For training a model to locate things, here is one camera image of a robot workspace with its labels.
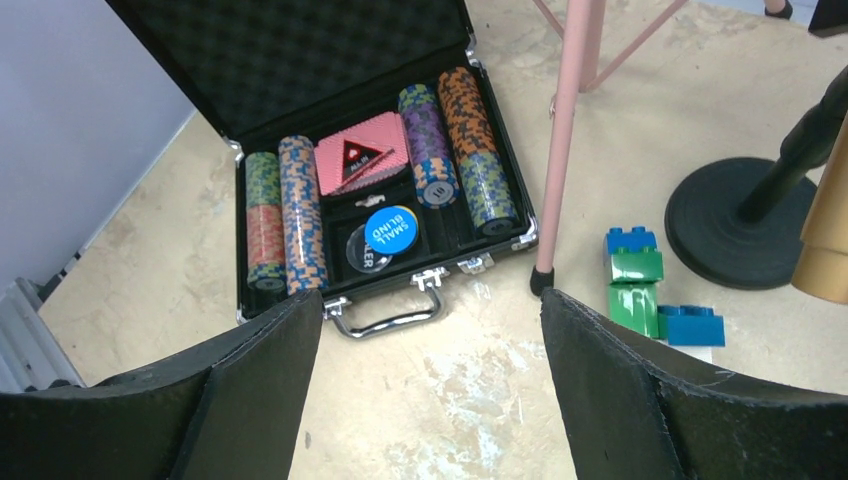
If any green blue toy brick block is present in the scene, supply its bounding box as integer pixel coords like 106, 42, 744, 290
603, 226, 726, 363

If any blue small blind button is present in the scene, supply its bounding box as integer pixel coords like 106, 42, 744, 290
364, 205, 419, 256

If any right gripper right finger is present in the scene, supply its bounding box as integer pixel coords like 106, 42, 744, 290
541, 288, 847, 479

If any orange black chip row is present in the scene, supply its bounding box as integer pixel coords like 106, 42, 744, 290
437, 67, 497, 161

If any clear dealer button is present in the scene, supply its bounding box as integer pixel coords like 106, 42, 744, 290
346, 224, 393, 274

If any black microphone desk stand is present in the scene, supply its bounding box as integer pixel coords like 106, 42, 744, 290
664, 71, 847, 290

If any pink playing card deck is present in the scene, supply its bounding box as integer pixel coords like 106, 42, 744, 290
314, 111, 409, 196

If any blue orange chip row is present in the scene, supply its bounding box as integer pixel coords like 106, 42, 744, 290
278, 135, 329, 295

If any small green blue chip stack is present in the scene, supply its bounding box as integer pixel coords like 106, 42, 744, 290
398, 83, 437, 113

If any green red chip row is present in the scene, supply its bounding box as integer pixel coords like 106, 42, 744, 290
245, 152, 286, 291

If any pink tripod music stand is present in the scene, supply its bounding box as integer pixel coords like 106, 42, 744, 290
530, 0, 686, 296

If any red triangular all-in button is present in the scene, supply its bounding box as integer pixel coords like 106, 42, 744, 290
330, 139, 394, 195

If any small silver case key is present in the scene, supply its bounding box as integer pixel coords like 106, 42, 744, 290
355, 195, 386, 208

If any grey green chip stack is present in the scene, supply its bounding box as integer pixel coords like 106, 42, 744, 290
459, 150, 518, 237

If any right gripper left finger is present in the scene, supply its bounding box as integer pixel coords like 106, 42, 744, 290
1, 291, 323, 479

